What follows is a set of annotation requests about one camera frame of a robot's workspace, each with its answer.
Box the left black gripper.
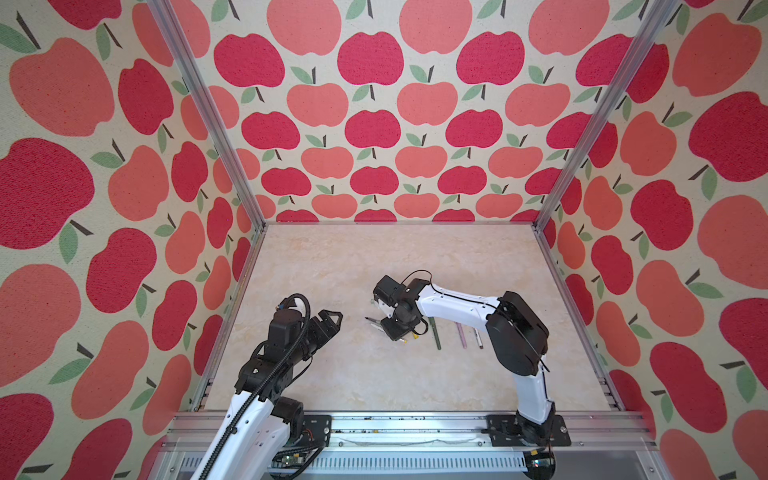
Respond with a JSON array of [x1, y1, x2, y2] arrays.
[[288, 309, 343, 365]]

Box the dark green pen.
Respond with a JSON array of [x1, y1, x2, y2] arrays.
[[427, 317, 442, 351]]

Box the pink pen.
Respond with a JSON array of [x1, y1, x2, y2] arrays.
[[455, 323, 468, 350]]

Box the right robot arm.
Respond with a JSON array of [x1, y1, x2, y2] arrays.
[[373, 276, 556, 446]]

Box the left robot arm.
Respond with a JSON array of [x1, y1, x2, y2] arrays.
[[192, 307, 343, 479]]

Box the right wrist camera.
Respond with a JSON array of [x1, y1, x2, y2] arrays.
[[373, 275, 407, 315]]

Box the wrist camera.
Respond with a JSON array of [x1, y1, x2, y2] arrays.
[[276, 298, 306, 318], [373, 275, 407, 315]]

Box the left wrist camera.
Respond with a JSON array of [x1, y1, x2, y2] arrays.
[[276, 298, 306, 318]]

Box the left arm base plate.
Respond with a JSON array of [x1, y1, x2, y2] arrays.
[[294, 414, 333, 448]]

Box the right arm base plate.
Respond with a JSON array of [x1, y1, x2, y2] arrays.
[[482, 414, 572, 447]]

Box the aluminium front rail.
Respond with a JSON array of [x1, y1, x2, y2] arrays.
[[149, 411, 672, 479]]

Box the left aluminium corner post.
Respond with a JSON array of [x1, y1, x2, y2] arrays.
[[148, 1, 266, 234]]

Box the aluminium corner post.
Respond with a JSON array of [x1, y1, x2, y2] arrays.
[[533, 0, 681, 234], [148, 1, 266, 234]]

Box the right aluminium corner post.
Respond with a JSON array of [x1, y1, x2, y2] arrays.
[[533, 0, 681, 234]]

